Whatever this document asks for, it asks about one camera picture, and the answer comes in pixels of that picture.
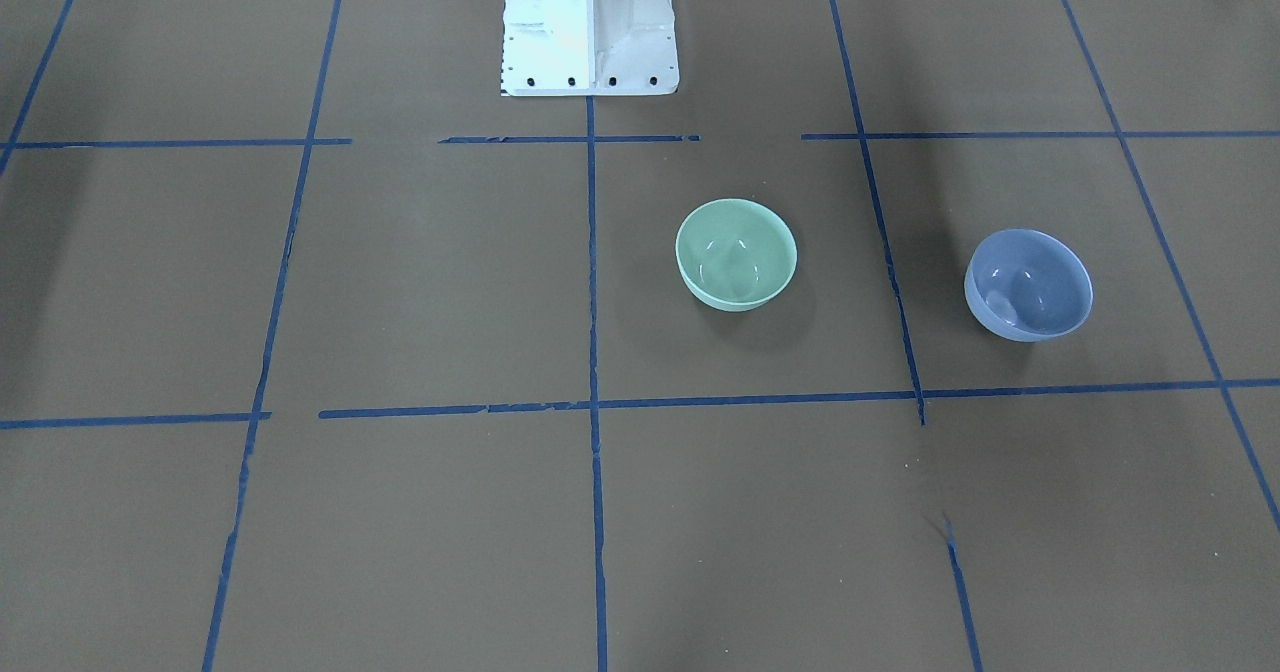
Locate blue bowl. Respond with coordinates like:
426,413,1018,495
963,227,1094,343

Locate green bowl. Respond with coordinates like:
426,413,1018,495
675,198,799,314

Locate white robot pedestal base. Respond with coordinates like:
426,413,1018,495
499,0,680,97

